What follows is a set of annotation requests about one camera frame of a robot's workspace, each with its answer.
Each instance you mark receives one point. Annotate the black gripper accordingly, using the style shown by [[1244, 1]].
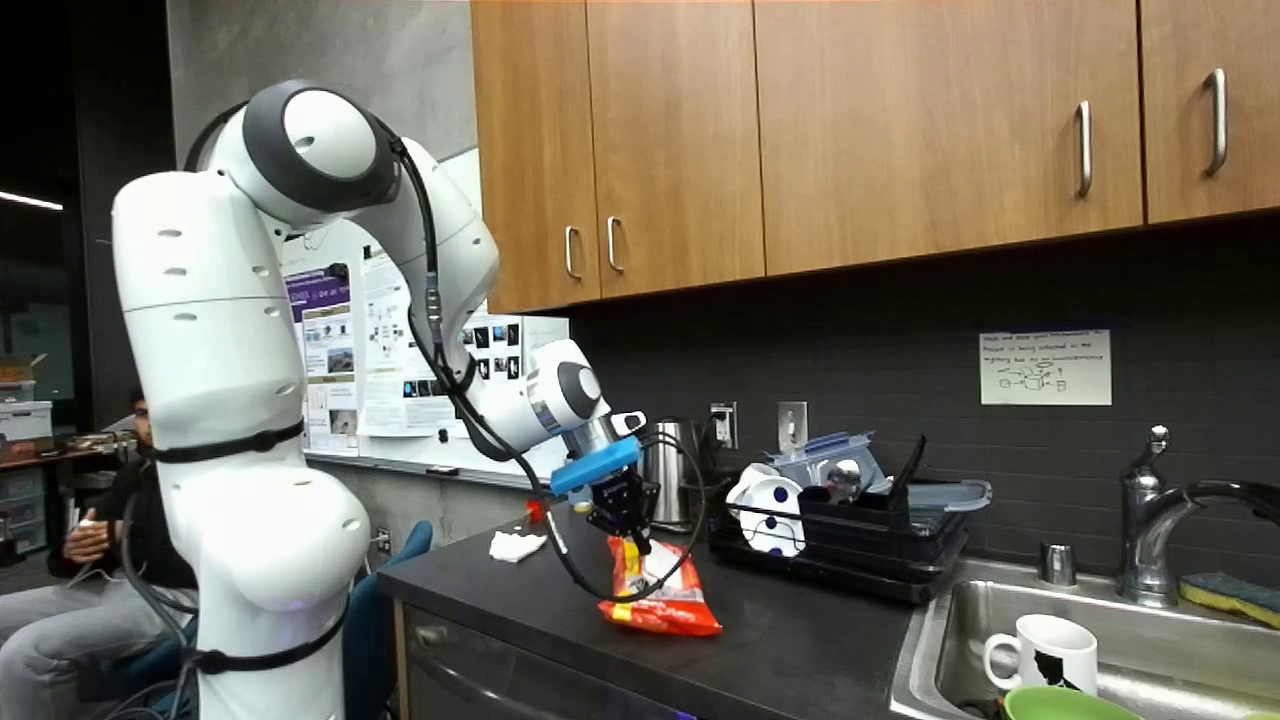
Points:
[[622, 504]]

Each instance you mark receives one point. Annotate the orange wipes pack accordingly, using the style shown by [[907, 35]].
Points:
[[658, 590]]

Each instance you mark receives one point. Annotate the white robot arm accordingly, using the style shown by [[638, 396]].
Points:
[[199, 271]]

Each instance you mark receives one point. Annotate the steel thermos bottle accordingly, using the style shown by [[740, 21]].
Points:
[[667, 464]]

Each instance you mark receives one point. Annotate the small red object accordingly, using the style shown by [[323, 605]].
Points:
[[533, 515]]

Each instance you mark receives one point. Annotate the crumpled white tissue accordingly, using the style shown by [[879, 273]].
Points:
[[513, 544]]

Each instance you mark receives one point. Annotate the white blue-dotted plate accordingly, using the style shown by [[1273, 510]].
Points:
[[766, 510]]

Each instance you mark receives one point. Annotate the black dish rack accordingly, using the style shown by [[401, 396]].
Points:
[[898, 544]]

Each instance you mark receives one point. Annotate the research poster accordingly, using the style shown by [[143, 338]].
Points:
[[382, 302]]

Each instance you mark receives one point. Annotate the upper wooden cabinets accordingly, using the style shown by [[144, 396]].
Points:
[[658, 147]]

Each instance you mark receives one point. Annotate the white black mug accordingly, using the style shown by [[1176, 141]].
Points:
[[1042, 653]]

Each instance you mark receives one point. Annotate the green bowl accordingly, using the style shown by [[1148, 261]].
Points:
[[1062, 704]]

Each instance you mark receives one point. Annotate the chrome faucet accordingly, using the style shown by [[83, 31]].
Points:
[[1154, 510]]

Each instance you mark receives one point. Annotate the seated person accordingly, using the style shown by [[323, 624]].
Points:
[[126, 590]]

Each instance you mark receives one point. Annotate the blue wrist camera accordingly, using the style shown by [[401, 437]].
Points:
[[594, 469]]

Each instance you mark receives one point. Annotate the wall power outlet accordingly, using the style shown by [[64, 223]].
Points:
[[790, 424]]

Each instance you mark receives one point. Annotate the white wall notice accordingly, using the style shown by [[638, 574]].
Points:
[[1045, 369]]

